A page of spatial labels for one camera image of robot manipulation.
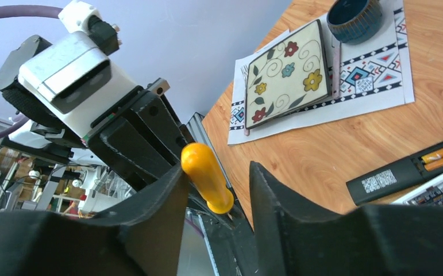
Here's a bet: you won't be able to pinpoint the floral square plate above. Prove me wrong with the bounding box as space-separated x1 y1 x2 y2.
246 20 331 129

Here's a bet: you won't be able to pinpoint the patterned paper placemat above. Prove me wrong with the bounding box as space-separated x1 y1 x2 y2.
228 1 415 145

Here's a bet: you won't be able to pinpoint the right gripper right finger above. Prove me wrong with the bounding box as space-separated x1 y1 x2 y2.
249 162 443 275

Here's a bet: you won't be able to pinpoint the yellow handled screwdriver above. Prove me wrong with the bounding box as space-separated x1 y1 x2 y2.
180 143 234 222

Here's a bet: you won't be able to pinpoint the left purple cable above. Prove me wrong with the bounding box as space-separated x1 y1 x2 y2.
0 5 64 145

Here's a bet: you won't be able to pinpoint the metal fork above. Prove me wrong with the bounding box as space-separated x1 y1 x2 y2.
241 64 250 137

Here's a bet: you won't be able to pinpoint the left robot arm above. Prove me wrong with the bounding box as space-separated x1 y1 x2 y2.
0 32 193 190

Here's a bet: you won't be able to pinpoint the dark blue cup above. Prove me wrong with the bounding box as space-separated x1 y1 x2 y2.
326 0 383 45

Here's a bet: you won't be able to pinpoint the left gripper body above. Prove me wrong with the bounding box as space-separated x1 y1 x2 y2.
88 78 194 191

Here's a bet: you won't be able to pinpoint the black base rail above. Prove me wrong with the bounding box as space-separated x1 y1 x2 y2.
178 200 260 275

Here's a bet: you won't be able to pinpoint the white remote with QR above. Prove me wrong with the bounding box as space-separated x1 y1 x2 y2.
391 174 443 206

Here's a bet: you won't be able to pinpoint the black remote control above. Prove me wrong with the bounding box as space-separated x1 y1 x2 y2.
346 141 443 206

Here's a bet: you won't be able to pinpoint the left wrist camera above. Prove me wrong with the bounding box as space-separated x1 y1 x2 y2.
18 32 137 138

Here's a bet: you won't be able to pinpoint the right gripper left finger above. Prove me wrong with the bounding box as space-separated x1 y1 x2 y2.
0 165 190 275

